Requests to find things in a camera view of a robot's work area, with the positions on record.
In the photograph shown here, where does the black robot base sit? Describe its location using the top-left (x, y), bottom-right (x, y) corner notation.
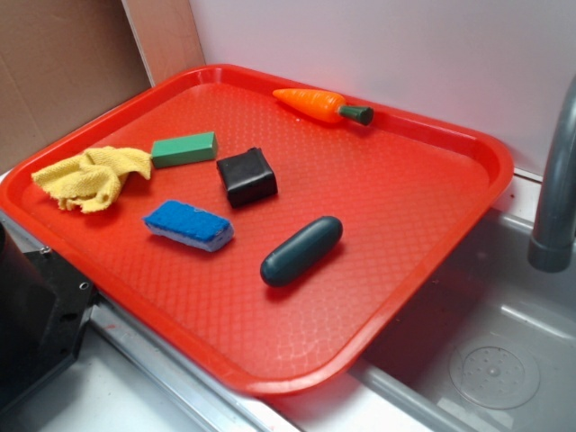
top-left (1, 228), bottom-right (95, 413)

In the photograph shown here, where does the red plastic tray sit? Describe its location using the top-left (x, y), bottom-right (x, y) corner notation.
top-left (1, 65), bottom-right (513, 396)

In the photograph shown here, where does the brown cardboard panel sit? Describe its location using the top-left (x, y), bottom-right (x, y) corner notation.
top-left (1, 1), bottom-right (204, 172)

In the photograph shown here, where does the blue sponge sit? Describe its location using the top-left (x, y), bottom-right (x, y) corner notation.
top-left (143, 200), bottom-right (235, 252)

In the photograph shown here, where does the dark green plastic pickle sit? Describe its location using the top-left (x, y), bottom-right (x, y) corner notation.
top-left (260, 216), bottom-right (344, 288)

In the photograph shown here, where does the yellow cloth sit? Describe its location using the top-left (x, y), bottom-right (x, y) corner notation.
top-left (31, 147), bottom-right (152, 214)

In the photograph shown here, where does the black rubber block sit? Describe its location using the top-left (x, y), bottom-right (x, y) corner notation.
top-left (217, 148), bottom-right (278, 208)

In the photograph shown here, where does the green wooden block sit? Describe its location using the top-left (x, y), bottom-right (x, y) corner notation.
top-left (151, 131), bottom-right (218, 168)

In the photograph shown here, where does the grey faucet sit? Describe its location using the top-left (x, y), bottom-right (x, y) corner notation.
top-left (527, 82), bottom-right (575, 273)

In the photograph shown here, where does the grey toy sink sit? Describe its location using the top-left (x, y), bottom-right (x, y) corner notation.
top-left (1, 171), bottom-right (575, 431)

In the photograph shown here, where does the orange plastic carrot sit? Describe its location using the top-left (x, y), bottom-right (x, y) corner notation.
top-left (272, 88), bottom-right (374, 126)

